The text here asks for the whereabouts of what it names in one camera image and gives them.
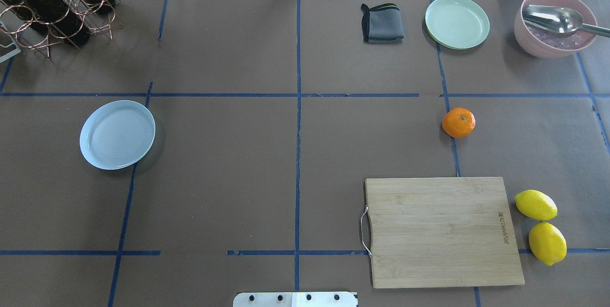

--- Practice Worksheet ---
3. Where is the folded grey cloth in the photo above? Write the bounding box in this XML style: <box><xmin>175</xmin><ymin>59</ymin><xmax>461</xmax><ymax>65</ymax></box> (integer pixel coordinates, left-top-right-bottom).
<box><xmin>360</xmin><ymin>3</ymin><xmax>405</xmax><ymax>44</ymax></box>

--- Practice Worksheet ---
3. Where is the large metal spoon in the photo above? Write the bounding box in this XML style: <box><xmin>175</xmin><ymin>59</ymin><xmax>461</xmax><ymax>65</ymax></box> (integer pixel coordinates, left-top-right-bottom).
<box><xmin>521</xmin><ymin>4</ymin><xmax>610</xmax><ymax>37</ymax></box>

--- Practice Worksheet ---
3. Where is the lower yellow lemon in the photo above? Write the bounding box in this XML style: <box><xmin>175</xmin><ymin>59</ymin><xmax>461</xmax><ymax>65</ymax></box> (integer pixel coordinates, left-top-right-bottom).
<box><xmin>528</xmin><ymin>222</ymin><xmax>567</xmax><ymax>266</ymax></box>

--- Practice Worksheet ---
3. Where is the upper yellow lemon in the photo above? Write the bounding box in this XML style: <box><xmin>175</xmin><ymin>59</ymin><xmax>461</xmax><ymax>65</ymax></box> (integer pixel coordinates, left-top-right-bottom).
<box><xmin>515</xmin><ymin>189</ymin><xmax>558</xmax><ymax>222</ymax></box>

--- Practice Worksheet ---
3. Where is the copper wire bottle rack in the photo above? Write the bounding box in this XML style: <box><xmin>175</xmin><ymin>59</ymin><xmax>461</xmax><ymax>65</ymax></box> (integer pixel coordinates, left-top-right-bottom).
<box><xmin>1</xmin><ymin>0</ymin><xmax>124</xmax><ymax>57</ymax></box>

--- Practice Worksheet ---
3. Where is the pink bowl with ice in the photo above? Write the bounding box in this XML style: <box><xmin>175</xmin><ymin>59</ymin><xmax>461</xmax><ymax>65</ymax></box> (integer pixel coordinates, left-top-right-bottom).
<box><xmin>514</xmin><ymin>0</ymin><xmax>598</xmax><ymax>59</ymax></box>

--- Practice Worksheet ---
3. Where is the light green plate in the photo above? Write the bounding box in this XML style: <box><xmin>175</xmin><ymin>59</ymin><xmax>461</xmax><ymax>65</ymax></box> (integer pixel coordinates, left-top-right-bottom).
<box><xmin>424</xmin><ymin>0</ymin><xmax>490</xmax><ymax>50</ymax></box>

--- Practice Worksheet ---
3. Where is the dark green wine bottle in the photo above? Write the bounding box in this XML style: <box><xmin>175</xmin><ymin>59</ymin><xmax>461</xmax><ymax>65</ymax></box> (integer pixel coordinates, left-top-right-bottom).
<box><xmin>22</xmin><ymin>0</ymin><xmax>90</xmax><ymax>47</ymax></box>

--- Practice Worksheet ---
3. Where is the bamboo cutting board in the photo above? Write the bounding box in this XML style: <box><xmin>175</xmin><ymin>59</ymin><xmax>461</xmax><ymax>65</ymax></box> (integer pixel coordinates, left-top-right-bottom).
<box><xmin>365</xmin><ymin>177</ymin><xmax>525</xmax><ymax>289</ymax></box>

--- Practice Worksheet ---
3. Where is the light blue plate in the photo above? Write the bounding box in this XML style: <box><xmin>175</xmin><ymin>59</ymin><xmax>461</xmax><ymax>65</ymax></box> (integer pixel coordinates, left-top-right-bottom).
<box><xmin>79</xmin><ymin>100</ymin><xmax>155</xmax><ymax>170</ymax></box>

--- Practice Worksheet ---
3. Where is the yellow lemon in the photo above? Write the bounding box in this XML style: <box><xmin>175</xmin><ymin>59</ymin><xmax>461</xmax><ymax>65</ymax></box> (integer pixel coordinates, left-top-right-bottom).
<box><xmin>528</xmin><ymin>222</ymin><xmax>567</xmax><ymax>266</ymax></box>
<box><xmin>515</xmin><ymin>189</ymin><xmax>558</xmax><ymax>222</ymax></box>

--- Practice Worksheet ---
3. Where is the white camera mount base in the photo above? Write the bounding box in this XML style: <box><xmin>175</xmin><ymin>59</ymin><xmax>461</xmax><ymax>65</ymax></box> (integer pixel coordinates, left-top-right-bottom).
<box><xmin>233</xmin><ymin>291</ymin><xmax>359</xmax><ymax>307</ymax></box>

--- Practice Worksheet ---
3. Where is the orange fruit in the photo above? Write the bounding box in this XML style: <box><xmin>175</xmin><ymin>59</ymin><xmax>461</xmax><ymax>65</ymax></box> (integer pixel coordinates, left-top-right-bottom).
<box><xmin>441</xmin><ymin>107</ymin><xmax>477</xmax><ymax>138</ymax></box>

